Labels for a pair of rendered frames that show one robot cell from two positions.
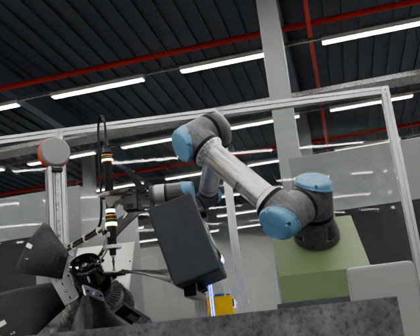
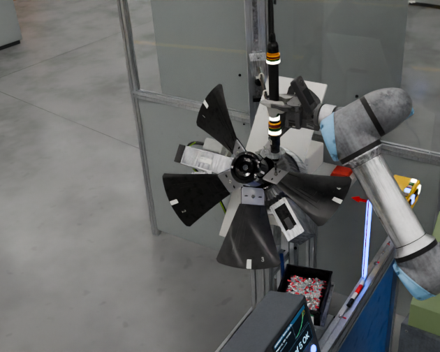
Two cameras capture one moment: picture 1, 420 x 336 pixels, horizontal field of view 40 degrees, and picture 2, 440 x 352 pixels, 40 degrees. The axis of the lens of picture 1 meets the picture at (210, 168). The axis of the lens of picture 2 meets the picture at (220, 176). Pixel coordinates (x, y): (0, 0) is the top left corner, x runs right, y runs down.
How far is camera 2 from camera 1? 1.53 m
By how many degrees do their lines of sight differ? 56
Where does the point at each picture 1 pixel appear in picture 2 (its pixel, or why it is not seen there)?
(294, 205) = (432, 279)
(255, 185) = (397, 233)
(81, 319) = (232, 235)
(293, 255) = not seen: outside the picture
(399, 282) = not seen: outside the picture
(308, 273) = not seen: outside the picture
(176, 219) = not seen: outside the picture
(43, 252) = (216, 121)
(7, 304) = (178, 186)
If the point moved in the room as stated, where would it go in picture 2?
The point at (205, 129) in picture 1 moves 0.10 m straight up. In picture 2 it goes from (360, 134) to (362, 98)
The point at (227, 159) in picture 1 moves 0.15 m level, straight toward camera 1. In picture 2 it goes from (374, 187) to (353, 218)
